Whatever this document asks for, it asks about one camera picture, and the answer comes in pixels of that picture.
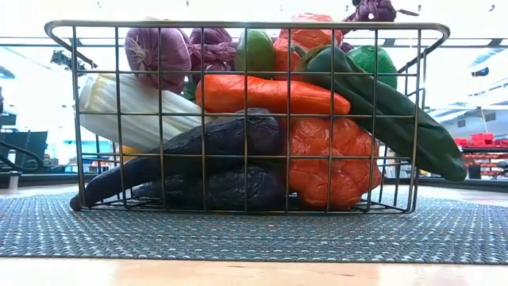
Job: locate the dark purple eggplant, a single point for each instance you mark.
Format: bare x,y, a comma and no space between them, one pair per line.
226,137

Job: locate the orange carrot with greens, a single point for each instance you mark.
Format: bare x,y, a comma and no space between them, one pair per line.
270,95

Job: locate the white green leek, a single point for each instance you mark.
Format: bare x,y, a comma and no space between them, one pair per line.
135,115

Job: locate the grey woven placemat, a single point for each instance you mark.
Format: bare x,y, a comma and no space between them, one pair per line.
254,234

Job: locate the long yellow pepper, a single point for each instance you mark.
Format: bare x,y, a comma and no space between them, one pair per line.
130,152

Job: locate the black spotlight cluster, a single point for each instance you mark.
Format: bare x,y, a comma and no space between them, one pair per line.
63,59

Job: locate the long black counter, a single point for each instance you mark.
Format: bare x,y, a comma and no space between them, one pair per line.
47,179

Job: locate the shelf with red bins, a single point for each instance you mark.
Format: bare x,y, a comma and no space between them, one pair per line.
482,139

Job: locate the black ceiling lamp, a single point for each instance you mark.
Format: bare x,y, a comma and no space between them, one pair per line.
480,72

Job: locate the small white cylinder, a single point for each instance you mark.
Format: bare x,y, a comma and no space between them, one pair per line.
14,182

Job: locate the long ceiling light rail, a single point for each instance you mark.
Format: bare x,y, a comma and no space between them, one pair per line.
24,41

